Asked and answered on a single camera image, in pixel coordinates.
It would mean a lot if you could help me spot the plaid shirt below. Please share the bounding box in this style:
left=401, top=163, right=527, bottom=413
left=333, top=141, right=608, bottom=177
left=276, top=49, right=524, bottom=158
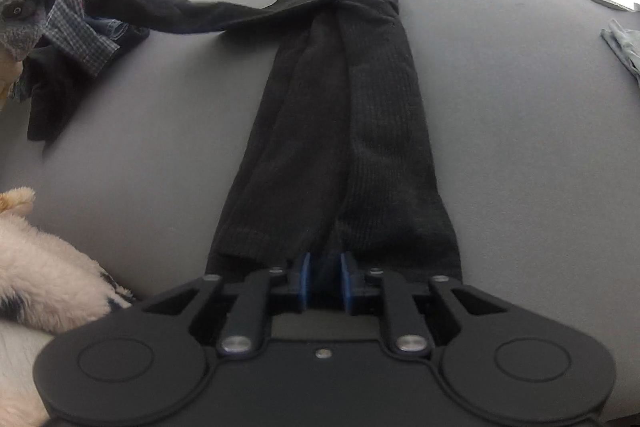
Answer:
left=10, top=0, right=122, bottom=102

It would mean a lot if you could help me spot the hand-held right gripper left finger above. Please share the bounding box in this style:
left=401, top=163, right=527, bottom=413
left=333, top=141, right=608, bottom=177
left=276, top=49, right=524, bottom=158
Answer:
left=132, top=252, right=314, bottom=357

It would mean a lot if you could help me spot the cream fluffy plush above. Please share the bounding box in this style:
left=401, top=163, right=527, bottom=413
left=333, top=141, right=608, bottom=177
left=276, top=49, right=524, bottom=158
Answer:
left=0, top=187, right=135, bottom=427

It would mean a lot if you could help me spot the grey-blue folded cloth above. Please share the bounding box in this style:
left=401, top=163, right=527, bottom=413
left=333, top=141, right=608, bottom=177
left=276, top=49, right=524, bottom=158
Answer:
left=600, top=18, right=640, bottom=92

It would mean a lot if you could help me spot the black long-sleeve shirt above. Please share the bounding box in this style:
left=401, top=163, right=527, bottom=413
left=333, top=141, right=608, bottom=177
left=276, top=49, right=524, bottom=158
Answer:
left=82, top=0, right=463, bottom=289

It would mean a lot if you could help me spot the dark cloth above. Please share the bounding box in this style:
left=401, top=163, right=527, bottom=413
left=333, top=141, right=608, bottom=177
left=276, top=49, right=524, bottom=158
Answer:
left=26, top=24, right=151, bottom=144

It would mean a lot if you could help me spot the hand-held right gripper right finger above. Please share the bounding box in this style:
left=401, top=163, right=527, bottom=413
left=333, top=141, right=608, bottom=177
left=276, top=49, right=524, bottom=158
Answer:
left=340, top=252, right=517, bottom=357

